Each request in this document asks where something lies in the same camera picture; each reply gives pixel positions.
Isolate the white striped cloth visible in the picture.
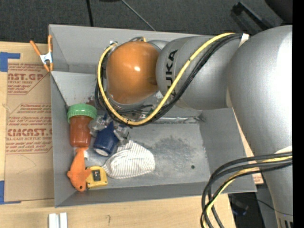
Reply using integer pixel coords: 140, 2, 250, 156
102, 140, 156, 180

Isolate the dark blue cylinder cup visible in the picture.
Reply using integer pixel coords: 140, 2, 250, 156
93, 121, 120, 157

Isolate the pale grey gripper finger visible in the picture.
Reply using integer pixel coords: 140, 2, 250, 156
113, 124, 131, 143
89, 116, 108, 137

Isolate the grey metal bin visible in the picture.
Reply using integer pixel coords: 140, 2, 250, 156
48, 24, 258, 208

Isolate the orange toy fish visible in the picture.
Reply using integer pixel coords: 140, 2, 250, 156
66, 147, 92, 192

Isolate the yellow tape measure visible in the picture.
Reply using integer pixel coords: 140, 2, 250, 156
85, 165, 109, 189

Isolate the red-brown jar with green lid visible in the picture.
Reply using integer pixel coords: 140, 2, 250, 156
66, 103, 98, 148

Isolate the brown cardboard board red print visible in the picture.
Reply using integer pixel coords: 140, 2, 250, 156
0, 41, 55, 203

